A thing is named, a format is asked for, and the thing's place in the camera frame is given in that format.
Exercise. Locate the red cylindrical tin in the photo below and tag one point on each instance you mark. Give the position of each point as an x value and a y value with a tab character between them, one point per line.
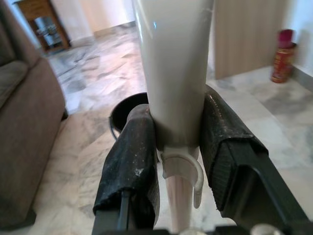
283	58

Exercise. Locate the black round bin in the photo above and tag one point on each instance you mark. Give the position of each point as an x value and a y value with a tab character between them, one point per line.
122	115

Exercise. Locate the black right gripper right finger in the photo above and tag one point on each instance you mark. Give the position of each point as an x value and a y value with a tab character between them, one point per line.
234	156

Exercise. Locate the light wood panel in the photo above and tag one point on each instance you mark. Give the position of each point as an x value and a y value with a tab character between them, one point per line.
247	36

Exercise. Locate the brown fabric sofa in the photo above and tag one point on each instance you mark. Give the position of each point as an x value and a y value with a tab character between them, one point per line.
27	127

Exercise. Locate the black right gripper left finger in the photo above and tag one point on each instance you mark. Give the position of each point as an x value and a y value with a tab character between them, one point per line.
129	166

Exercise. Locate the beige plastic dustpan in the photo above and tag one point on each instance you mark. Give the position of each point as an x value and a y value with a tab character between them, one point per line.
176	61

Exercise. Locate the wooden side table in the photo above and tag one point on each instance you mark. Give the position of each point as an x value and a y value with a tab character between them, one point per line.
52	22

